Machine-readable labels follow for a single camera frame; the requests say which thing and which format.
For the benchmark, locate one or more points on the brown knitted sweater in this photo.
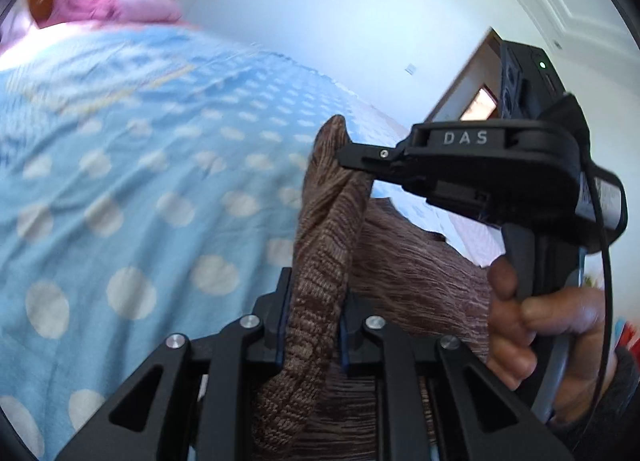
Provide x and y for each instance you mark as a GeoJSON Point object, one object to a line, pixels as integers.
{"type": "Point", "coordinates": [325, 251]}

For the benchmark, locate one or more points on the patterned pillow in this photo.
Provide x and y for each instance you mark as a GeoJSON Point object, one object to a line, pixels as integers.
{"type": "Point", "coordinates": [12, 36]}

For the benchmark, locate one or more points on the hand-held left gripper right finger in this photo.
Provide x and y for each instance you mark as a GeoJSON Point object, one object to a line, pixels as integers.
{"type": "Point", "coordinates": [346, 336]}

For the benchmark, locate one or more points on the person's right hand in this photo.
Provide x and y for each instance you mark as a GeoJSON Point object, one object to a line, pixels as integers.
{"type": "Point", "coordinates": [575, 313]}

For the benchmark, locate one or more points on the pink folded quilt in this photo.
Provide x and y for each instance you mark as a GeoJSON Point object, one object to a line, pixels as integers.
{"type": "Point", "coordinates": [115, 1]}

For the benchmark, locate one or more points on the white light switch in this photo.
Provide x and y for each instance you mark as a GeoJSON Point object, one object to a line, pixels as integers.
{"type": "Point", "coordinates": [410, 69]}

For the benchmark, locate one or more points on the person's right forearm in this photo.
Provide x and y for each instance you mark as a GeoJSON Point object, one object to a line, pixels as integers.
{"type": "Point", "coordinates": [605, 421]}

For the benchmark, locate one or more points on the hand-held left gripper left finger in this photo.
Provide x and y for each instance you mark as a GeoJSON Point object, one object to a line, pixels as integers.
{"type": "Point", "coordinates": [281, 326]}

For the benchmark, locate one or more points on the brown door frame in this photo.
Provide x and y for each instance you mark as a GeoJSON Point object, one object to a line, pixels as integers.
{"type": "Point", "coordinates": [467, 67]}

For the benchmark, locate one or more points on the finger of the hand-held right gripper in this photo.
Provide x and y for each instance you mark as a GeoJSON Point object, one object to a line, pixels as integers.
{"type": "Point", "coordinates": [365, 156]}

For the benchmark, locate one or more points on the blue pink dotted bed sheet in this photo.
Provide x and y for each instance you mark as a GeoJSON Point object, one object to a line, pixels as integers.
{"type": "Point", "coordinates": [150, 166]}

